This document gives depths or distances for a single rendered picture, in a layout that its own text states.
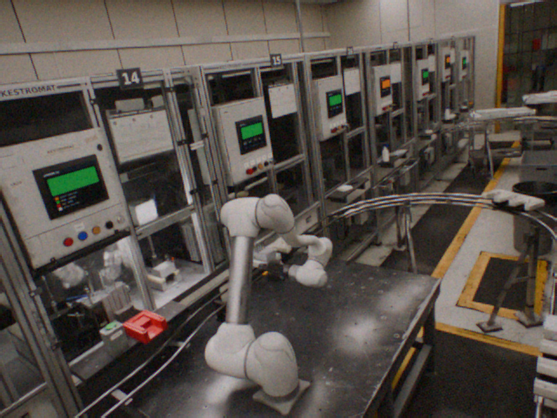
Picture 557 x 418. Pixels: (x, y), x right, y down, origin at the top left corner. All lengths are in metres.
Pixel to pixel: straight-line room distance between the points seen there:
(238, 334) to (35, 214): 0.91
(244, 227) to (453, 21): 8.37
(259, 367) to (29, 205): 1.07
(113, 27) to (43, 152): 4.67
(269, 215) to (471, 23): 8.28
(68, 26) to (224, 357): 4.98
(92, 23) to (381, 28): 6.39
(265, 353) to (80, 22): 5.18
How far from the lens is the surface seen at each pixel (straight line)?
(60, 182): 1.72
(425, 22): 9.77
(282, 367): 1.62
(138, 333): 1.88
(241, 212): 1.69
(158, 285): 2.25
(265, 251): 2.37
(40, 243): 1.75
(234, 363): 1.69
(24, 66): 5.63
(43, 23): 5.84
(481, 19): 9.50
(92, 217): 1.82
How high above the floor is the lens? 1.94
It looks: 19 degrees down
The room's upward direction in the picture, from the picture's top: 9 degrees counter-clockwise
